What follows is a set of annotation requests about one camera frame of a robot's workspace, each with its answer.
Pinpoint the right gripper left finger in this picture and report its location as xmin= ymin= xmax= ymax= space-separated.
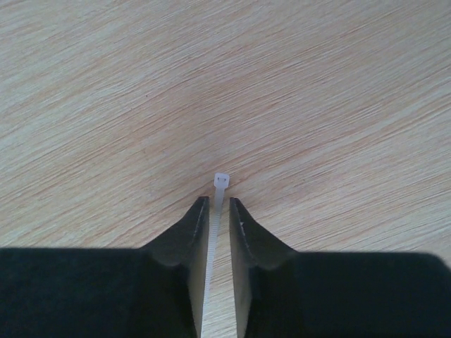
xmin=140 ymin=196 xmax=209 ymax=337

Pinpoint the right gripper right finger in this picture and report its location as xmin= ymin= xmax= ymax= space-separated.
xmin=229 ymin=197 xmax=296 ymax=337

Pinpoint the white zip tie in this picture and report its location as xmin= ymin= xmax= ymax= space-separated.
xmin=200 ymin=172 xmax=230 ymax=338

